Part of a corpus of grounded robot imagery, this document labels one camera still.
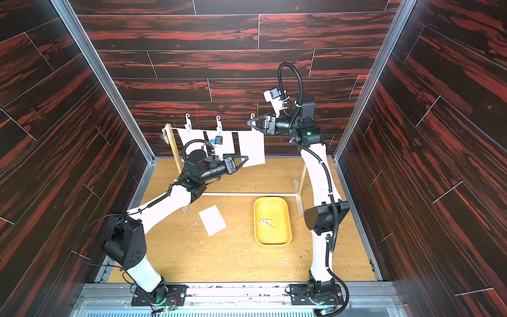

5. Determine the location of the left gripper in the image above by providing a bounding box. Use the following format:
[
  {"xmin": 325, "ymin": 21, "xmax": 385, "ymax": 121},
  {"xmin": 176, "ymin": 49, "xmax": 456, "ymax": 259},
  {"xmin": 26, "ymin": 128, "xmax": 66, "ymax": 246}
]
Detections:
[{"xmin": 197, "ymin": 156, "xmax": 246, "ymax": 185}]

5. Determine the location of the white postcard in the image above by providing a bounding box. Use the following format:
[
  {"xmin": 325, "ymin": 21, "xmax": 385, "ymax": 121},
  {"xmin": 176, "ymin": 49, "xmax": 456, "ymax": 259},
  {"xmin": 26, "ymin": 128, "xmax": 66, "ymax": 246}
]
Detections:
[
  {"xmin": 177, "ymin": 128, "xmax": 205, "ymax": 155},
  {"xmin": 199, "ymin": 205, "xmax": 227, "ymax": 236},
  {"xmin": 206, "ymin": 130, "xmax": 235, "ymax": 159},
  {"xmin": 238, "ymin": 131, "xmax": 265, "ymax": 168}
]

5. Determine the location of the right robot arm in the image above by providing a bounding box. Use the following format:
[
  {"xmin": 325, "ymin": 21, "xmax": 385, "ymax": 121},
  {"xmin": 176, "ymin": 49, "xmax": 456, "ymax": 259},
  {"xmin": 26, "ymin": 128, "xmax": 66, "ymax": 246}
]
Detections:
[{"xmin": 248, "ymin": 88, "xmax": 350, "ymax": 307}]

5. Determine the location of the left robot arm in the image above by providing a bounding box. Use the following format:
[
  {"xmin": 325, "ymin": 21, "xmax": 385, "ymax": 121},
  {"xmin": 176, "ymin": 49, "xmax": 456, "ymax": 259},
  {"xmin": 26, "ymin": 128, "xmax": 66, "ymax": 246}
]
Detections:
[{"xmin": 102, "ymin": 149, "xmax": 248, "ymax": 304}]

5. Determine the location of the yellow plastic tray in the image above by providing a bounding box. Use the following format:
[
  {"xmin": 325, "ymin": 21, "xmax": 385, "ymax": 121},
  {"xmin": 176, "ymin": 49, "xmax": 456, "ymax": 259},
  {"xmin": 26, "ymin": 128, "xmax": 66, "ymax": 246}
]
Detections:
[{"xmin": 253, "ymin": 197, "xmax": 293, "ymax": 247}]

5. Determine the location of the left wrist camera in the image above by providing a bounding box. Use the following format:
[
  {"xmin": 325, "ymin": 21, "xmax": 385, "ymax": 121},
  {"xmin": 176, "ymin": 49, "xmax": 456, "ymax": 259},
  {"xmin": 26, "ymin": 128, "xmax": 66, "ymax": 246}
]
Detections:
[{"xmin": 209, "ymin": 135, "xmax": 224, "ymax": 159}]

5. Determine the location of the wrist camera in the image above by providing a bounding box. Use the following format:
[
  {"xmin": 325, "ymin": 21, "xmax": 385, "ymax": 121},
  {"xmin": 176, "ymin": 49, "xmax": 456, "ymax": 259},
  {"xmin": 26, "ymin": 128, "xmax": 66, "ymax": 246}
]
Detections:
[
  {"xmin": 264, "ymin": 88, "xmax": 283, "ymax": 118},
  {"xmin": 209, "ymin": 135, "xmax": 224, "ymax": 159}
]

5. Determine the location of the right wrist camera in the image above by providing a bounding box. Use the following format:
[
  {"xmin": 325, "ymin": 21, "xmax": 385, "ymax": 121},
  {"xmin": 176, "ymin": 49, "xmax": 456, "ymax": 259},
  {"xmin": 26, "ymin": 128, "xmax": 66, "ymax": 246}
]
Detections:
[{"xmin": 264, "ymin": 88, "xmax": 283, "ymax": 118}]

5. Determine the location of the left corrugated cable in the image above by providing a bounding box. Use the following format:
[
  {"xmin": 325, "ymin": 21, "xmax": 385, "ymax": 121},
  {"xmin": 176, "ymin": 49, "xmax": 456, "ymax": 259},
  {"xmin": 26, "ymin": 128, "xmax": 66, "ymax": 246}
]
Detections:
[{"xmin": 181, "ymin": 139, "xmax": 217, "ymax": 163}]

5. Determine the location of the wooden drying rack frame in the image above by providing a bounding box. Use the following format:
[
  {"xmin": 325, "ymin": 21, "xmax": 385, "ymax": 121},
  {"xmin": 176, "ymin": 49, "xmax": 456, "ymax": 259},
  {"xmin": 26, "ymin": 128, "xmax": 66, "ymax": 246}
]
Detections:
[{"xmin": 162, "ymin": 123, "xmax": 308, "ymax": 215}]

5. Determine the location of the string on rack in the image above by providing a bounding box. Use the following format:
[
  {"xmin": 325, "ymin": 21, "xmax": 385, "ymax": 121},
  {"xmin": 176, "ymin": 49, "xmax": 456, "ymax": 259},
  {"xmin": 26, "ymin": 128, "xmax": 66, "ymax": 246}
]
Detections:
[{"xmin": 163, "ymin": 127, "xmax": 254, "ymax": 134}]

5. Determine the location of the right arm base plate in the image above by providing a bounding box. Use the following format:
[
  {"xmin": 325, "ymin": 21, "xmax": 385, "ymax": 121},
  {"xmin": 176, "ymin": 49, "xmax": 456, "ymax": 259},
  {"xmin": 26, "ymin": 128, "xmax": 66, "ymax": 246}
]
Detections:
[{"xmin": 285, "ymin": 280, "xmax": 345, "ymax": 306}]

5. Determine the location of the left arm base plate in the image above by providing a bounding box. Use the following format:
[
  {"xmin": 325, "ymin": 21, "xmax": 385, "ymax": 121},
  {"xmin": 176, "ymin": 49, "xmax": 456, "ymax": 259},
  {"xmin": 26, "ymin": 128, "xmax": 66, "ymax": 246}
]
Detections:
[{"xmin": 131, "ymin": 284, "xmax": 188, "ymax": 307}]

